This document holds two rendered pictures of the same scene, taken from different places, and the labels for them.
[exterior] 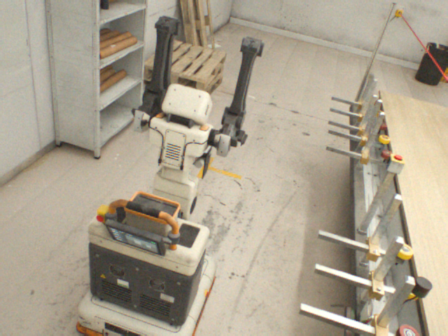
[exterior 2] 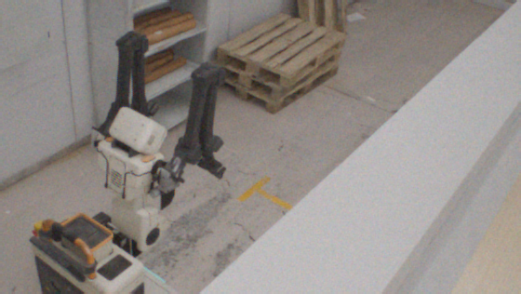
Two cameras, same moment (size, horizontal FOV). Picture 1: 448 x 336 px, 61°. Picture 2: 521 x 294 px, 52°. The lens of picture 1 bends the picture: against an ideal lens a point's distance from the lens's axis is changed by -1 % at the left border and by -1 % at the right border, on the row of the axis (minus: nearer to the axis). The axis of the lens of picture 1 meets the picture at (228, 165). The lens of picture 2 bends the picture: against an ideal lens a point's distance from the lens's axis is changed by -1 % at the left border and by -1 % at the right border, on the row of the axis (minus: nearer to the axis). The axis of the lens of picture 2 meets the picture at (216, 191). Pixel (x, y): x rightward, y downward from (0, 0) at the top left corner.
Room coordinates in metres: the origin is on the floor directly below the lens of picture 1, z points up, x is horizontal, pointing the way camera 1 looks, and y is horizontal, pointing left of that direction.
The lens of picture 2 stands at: (0.05, -0.98, 2.67)
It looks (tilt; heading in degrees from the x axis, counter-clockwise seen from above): 40 degrees down; 26
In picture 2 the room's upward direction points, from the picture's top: 5 degrees clockwise
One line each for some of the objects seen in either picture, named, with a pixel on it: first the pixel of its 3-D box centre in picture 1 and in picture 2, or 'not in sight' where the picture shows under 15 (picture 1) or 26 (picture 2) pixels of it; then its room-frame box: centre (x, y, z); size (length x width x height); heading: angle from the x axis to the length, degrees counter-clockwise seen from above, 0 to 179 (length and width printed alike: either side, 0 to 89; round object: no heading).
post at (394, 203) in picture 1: (379, 232); not in sight; (1.50, -0.80, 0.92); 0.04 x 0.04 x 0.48; 81
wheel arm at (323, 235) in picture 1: (360, 247); not in sight; (1.47, -0.73, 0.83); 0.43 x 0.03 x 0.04; 81
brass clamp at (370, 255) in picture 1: (372, 248); not in sight; (1.48, -0.80, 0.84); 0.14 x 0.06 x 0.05; 171
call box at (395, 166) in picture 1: (395, 164); not in sight; (1.76, -0.84, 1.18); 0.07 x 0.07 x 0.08; 81
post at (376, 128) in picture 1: (369, 142); not in sight; (2.49, -0.95, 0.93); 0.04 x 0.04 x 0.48; 81
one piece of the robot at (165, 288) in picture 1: (150, 253); (94, 277); (1.37, 0.30, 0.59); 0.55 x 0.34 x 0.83; 82
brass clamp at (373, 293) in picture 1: (375, 284); not in sight; (1.23, -0.76, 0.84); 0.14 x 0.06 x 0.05; 171
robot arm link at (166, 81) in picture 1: (166, 60); (138, 76); (1.95, 0.43, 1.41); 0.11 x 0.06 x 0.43; 82
